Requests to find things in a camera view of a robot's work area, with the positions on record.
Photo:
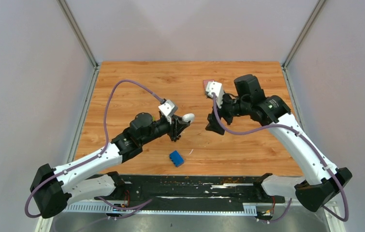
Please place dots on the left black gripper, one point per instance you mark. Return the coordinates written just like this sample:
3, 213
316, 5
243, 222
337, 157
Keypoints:
177, 126

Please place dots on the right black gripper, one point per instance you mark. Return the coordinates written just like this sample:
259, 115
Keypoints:
214, 124

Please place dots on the white earbud charging case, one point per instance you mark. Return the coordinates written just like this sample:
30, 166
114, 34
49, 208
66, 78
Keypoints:
189, 118

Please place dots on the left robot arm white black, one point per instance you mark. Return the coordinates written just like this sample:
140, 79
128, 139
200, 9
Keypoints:
53, 189

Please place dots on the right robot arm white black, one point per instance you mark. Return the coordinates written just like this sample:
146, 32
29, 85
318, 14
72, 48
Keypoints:
322, 180

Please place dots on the black earbuds pair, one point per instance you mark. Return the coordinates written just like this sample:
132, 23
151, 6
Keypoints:
174, 139

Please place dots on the blue toy brick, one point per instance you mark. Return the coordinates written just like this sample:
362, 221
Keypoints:
176, 158

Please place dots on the red white card box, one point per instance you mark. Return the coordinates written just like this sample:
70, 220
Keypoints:
205, 85

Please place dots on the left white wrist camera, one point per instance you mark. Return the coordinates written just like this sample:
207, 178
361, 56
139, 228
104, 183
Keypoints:
168, 109

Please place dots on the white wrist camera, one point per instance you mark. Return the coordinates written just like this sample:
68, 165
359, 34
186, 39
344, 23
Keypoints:
168, 109
216, 92

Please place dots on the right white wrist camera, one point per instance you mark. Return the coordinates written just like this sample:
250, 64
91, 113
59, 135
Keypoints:
216, 92

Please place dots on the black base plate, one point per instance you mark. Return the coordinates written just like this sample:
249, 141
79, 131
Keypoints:
177, 192

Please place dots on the slotted white cable duct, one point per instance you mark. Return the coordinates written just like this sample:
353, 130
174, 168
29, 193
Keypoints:
100, 207

